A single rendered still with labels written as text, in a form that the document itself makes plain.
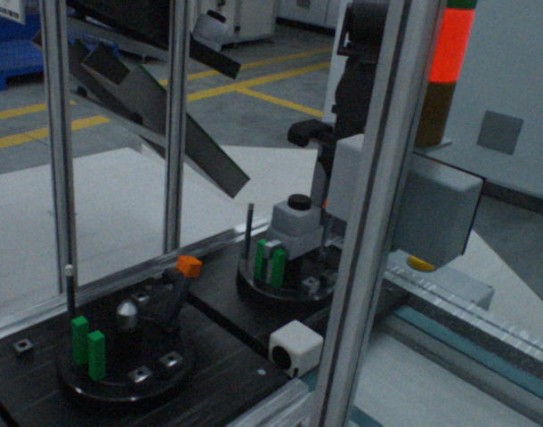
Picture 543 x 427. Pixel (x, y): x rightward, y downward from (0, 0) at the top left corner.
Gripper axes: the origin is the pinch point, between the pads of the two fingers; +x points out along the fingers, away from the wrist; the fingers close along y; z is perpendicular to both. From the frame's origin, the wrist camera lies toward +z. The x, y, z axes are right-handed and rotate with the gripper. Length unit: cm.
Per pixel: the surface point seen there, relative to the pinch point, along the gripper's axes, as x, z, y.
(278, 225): 2.7, -12.5, 0.7
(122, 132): 109, 152, 281
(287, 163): 23, 44, 46
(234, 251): 11.7, -10.3, 9.9
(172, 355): 8.2, -33.4, -5.2
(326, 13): 80, 625, 487
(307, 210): 0.2, -10.1, -1.7
